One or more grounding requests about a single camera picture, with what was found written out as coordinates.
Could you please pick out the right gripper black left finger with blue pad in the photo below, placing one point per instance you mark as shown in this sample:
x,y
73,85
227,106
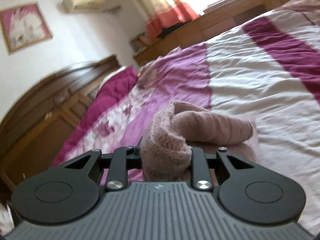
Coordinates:
x,y
69,191

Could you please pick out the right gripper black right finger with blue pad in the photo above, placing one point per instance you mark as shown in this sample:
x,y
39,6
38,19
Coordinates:
x,y
246,190

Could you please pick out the pink knitted sweater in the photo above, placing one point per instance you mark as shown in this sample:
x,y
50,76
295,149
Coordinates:
x,y
165,148

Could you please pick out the black clothes on cabinet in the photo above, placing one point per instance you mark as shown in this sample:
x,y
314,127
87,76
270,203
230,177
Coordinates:
x,y
166,31

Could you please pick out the dark wooden headboard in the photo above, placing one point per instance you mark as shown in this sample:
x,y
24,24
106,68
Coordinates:
x,y
34,130

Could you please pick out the purple white striped bedspread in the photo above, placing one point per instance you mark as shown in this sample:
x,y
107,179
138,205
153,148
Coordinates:
x,y
266,69

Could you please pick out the magenta pillow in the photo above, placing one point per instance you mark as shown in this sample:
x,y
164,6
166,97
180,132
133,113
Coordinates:
x,y
95,125

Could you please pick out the stack of books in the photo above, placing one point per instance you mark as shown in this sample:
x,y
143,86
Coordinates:
x,y
140,42

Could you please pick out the framed pink flower picture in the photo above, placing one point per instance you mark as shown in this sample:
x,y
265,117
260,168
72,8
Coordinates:
x,y
23,25

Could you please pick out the long wooden low cabinet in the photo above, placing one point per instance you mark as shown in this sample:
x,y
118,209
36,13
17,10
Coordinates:
x,y
217,19

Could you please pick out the red patterned curtain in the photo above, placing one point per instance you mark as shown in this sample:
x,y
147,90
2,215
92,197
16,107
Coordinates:
x,y
161,14

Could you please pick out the white wall air conditioner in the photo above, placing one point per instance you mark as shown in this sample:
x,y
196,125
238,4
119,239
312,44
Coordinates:
x,y
84,5

